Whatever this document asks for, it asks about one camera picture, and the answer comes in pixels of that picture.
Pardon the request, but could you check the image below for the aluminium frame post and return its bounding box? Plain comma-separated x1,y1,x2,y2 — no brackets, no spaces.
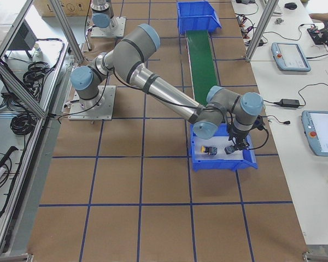
245,0,278,62

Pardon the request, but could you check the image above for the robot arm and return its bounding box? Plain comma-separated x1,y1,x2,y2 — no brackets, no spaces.
71,23,263,154
90,0,114,28

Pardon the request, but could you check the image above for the blue plastic bin right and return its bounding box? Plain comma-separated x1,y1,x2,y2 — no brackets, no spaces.
190,123,258,171

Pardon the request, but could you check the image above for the teach pendant far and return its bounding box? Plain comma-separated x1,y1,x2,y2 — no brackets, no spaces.
271,43,311,72

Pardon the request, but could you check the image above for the teach pendant near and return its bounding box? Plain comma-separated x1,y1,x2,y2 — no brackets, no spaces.
301,110,328,157

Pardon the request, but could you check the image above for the blue plastic bin left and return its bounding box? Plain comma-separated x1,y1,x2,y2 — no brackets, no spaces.
177,1,222,35

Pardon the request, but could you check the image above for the yellow push button switch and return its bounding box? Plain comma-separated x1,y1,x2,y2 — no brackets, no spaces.
201,146,218,156

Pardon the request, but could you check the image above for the blue plastic bin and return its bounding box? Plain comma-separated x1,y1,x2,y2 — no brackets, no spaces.
177,1,222,35
190,123,258,171

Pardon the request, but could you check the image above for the white foam pad right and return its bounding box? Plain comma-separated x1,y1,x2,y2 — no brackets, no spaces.
192,136,243,160

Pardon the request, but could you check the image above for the black power adapter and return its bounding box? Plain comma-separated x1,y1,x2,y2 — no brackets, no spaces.
280,99,301,108

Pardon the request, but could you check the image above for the green conveyor belt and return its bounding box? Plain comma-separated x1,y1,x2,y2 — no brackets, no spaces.
186,31,218,105

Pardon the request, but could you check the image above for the red push button switch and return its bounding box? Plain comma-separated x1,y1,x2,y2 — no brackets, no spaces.
225,145,236,154

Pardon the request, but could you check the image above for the teach pendant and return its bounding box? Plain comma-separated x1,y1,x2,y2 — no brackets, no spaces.
271,43,311,72
301,110,328,157

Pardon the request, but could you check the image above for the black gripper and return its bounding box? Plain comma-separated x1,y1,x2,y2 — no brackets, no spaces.
227,127,249,151

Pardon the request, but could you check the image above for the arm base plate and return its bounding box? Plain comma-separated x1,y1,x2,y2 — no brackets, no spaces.
91,14,126,38
67,85,116,121

